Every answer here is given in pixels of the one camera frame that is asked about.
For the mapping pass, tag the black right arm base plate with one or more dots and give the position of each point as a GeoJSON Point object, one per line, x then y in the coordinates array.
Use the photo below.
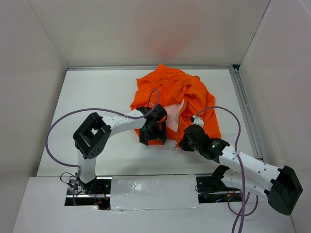
{"type": "Point", "coordinates": [212, 190]}

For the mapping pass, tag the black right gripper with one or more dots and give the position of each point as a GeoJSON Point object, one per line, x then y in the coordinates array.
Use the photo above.
{"type": "Point", "coordinates": [183, 144]}

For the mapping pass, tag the orange jacket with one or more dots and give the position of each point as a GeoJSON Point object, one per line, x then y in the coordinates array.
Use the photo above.
{"type": "Point", "coordinates": [182, 95]}

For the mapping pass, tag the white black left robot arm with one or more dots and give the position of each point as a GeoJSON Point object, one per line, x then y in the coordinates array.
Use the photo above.
{"type": "Point", "coordinates": [91, 137]}

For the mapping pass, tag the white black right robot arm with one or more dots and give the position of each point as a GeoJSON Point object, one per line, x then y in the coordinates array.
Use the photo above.
{"type": "Point", "coordinates": [279, 186]}

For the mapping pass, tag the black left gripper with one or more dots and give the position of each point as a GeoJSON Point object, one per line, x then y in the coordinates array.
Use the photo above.
{"type": "Point", "coordinates": [159, 135]}

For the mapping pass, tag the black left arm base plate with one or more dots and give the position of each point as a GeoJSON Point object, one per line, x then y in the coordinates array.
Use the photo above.
{"type": "Point", "coordinates": [98, 196]}

